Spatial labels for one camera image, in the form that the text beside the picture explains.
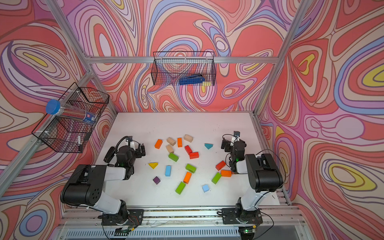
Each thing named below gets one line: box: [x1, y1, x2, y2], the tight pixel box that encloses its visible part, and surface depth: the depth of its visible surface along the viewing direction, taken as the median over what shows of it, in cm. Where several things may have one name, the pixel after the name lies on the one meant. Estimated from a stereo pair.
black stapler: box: [103, 146, 116, 163], surface depth 95 cm
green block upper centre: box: [168, 152, 179, 162], surface depth 97 cm
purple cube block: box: [153, 176, 161, 185], surface depth 86 cm
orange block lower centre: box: [183, 171, 192, 184], surface depth 87 cm
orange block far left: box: [154, 139, 163, 149], surface depth 103 cm
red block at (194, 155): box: [189, 152, 200, 160], surface depth 95 cm
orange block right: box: [220, 169, 232, 178], surface depth 88 cm
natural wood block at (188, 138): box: [184, 134, 193, 143], surface depth 106 cm
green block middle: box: [185, 163, 197, 174], surface depth 92 cm
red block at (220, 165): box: [215, 160, 226, 171], surface depth 92 cm
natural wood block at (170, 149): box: [166, 144, 174, 154], surface depth 100 cm
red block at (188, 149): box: [184, 145, 193, 155], surface depth 98 cm
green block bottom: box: [175, 181, 187, 195], surface depth 84 cm
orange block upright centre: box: [177, 137, 183, 148], surface depth 103 cm
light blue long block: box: [164, 165, 172, 177], surface depth 91 cm
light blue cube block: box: [202, 184, 210, 193], surface depth 83 cm
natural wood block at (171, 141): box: [166, 137, 176, 146], surface depth 103 cm
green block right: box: [211, 171, 222, 185], surface depth 87 cm
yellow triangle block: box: [148, 162, 159, 170], surface depth 92 cm
